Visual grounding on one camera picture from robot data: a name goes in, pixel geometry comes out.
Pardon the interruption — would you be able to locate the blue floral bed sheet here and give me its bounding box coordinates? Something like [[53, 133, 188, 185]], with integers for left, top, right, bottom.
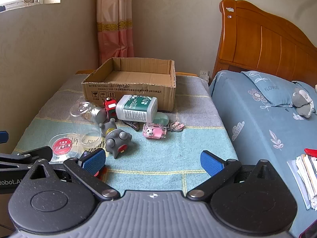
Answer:
[[210, 70, 316, 237]]

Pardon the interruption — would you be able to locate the grey dog toy figure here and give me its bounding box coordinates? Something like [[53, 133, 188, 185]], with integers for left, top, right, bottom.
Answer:
[[98, 118, 132, 159]]

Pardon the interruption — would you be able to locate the white wall charger plug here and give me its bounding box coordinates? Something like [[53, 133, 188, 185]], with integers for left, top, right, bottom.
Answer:
[[199, 70, 210, 82]]

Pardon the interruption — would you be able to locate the clear jar silver lid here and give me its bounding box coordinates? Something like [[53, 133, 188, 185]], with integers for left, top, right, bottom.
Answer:
[[83, 106, 107, 125]]

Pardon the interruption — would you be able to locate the grey plush toy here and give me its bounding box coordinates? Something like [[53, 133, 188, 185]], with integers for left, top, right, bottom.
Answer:
[[292, 88, 315, 118]]

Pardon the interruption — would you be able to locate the stack of papers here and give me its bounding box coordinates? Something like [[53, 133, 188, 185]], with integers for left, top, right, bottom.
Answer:
[[287, 153, 316, 211]]

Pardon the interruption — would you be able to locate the pink panda keychain bottle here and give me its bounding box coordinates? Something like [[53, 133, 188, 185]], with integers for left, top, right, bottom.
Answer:
[[142, 123, 167, 139]]

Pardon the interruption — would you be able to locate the wooden bed headboard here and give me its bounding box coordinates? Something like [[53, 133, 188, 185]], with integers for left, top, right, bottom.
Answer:
[[213, 0, 316, 86]]

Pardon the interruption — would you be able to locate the red toy train block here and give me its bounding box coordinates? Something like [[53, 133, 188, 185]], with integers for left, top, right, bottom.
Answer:
[[103, 97, 117, 119]]

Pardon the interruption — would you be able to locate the mint green oval case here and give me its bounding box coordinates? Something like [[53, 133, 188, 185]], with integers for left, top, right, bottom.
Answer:
[[152, 112, 169, 126]]

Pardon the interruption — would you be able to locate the checked blanket table cover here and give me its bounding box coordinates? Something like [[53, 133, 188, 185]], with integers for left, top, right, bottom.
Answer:
[[14, 74, 237, 193]]

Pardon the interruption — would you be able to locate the open cardboard box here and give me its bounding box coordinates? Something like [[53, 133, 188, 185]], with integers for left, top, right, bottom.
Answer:
[[82, 58, 176, 112]]

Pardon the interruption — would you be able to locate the clear cup near jar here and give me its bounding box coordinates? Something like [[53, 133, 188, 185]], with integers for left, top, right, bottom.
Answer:
[[70, 101, 94, 117]]

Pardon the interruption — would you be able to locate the dark keyring on table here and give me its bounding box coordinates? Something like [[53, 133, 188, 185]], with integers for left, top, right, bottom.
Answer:
[[122, 120, 140, 132]]

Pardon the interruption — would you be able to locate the black blue toy cube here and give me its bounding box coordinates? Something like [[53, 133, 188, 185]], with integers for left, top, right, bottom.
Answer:
[[78, 148, 106, 177]]

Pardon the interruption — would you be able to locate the blue floral pillow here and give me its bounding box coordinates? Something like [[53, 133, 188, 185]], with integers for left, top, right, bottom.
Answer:
[[241, 70, 296, 107]]

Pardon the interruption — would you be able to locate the pink patterned curtain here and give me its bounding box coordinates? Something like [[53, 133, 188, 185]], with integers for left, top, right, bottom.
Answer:
[[96, 0, 134, 64]]

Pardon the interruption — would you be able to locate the clear round plastic lid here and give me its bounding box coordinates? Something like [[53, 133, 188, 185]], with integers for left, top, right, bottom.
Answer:
[[79, 127, 102, 148]]

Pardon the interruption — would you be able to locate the white green medical bottle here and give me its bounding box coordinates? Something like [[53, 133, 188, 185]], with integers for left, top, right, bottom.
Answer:
[[116, 95, 158, 123]]

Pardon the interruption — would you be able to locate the red object on bed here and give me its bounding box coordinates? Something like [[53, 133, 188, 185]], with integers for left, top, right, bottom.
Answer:
[[304, 148, 317, 157]]

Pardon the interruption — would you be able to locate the clear box red label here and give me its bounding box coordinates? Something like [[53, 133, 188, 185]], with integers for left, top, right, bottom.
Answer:
[[48, 133, 81, 164]]

